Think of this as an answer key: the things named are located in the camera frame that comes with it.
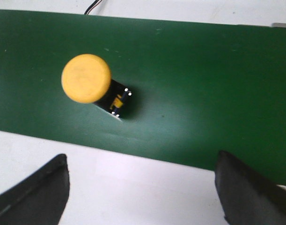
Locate aluminium conveyor frame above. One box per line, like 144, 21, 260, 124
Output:
271, 22, 286, 28

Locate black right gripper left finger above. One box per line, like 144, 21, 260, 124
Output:
0, 154, 70, 225

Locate yellow mushroom push button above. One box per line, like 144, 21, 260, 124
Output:
61, 54, 132, 120

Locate green conveyor belt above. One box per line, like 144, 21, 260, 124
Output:
0, 10, 286, 185

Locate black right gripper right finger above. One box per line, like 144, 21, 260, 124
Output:
215, 151, 286, 225

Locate black sensor cable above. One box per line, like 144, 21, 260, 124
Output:
83, 0, 103, 15

